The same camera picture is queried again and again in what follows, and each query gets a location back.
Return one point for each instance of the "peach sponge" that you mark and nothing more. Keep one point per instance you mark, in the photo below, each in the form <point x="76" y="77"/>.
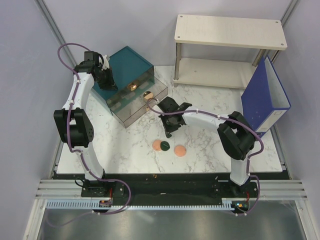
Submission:
<point x="156" y="145"/>
<point x="180" y="151"/>

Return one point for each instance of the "blue lever arch binder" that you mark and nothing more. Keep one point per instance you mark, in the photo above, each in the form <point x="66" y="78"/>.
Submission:
<point x="264" y="101"/>

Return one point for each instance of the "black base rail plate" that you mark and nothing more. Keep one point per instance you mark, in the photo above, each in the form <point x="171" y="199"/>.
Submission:
<point x="152" y="188"/>

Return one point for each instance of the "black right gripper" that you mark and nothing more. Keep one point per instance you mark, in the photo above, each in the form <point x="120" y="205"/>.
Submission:
<point x="168" y="129"/>

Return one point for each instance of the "peach sponge right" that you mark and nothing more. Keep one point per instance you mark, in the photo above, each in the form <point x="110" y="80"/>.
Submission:
<point x="180" y="151"/>

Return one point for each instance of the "peach sponge left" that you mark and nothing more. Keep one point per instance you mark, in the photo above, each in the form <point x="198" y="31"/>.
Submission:
<point x="156" y="145"/>

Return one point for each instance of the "teal drawer organizer box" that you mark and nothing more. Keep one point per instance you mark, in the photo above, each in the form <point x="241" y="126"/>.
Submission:
<point x="126" y="65"/>

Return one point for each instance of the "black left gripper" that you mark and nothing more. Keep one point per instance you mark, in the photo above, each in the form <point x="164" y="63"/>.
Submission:
<point x="111" y="85"/>

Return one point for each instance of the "gold round jar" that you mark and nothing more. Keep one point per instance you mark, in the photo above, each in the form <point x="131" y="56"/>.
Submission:
<point x="147" y="96"/>

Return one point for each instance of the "beige two-tier shelf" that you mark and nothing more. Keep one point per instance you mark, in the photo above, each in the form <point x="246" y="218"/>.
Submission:
<point x="228" y="33"/>

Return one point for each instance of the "light blue cable duct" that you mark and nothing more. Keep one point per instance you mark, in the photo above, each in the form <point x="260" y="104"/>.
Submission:
<point x="99" y="205"/>

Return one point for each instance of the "dark green puff left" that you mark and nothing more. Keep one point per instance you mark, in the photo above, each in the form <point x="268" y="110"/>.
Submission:
<point x="164" y="146"/>

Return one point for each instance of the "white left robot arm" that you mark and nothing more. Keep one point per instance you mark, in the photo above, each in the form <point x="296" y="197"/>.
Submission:
<point x="74" y="126"/>

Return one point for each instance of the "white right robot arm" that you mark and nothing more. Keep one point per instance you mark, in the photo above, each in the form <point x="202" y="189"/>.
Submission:
<point x="233" y="130"/>

